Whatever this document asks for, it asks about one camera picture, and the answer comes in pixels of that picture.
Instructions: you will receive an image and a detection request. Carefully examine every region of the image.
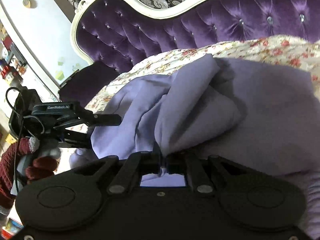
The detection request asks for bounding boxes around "cluttered shelf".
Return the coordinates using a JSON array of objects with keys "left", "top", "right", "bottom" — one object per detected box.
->
[{"left": 0, "top": 22, "right": 28, "bottom": 85}]

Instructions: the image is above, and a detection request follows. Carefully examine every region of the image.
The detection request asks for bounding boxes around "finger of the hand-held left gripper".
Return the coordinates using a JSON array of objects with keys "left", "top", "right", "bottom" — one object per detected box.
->
[
  {"left": 79, "top": 109, "right": 122, "bottom": 127},
  {"left": 59, "top": 128, "right": 95, "bottom": 150}
]

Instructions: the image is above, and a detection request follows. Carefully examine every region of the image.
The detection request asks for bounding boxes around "black cable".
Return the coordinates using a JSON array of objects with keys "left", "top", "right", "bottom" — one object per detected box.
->
[{"left": 5, "top": 87, "right": 45, "bottom": 195}]

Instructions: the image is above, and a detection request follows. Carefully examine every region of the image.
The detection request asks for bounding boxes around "white framed panel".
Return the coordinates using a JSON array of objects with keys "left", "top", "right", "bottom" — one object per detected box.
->
[{"left": 0, "top": 0, "right": 93, "bottom": 98}]

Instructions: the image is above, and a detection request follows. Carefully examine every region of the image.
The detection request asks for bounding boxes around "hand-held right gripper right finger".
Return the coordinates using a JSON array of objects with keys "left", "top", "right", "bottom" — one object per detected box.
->
[{"left": 166, "top": 152, "right": 252, "bottom": 196}]

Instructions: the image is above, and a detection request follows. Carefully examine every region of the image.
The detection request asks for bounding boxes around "purple tufted sofa white frame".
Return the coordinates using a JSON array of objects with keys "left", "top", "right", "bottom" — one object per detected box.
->
[{"left": 70, "top": 0, "right": 320, "bottom": 68}]

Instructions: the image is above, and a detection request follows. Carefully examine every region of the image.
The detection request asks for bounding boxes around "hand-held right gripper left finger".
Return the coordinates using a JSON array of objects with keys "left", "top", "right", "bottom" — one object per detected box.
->
[{"left": 73, "top": 152, "right": 161, "bottom": 196}]

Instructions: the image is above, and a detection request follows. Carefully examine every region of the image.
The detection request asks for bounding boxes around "purple velvet cushion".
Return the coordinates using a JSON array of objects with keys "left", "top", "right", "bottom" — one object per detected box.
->
[{"left": 58, "top": 62, "right": 118, "bottom": 103}]

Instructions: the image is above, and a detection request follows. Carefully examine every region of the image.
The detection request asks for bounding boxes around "lilac hooded zip jacket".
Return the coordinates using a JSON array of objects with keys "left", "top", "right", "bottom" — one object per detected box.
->
[{"left": 69, "top": 54, "right": 320, "bottom": 233}]

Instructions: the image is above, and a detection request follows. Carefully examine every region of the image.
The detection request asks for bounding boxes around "floral blanket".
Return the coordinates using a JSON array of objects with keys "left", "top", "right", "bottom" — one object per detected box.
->
[{"left": 85, "top": 36, "right": 320, "bottom": 113}]

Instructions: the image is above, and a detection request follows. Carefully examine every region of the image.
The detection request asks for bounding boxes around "person's left hand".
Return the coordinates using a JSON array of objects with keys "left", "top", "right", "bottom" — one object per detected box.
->
[{"left": 0, "top": 136, "right": 61, "bottom": 186}]

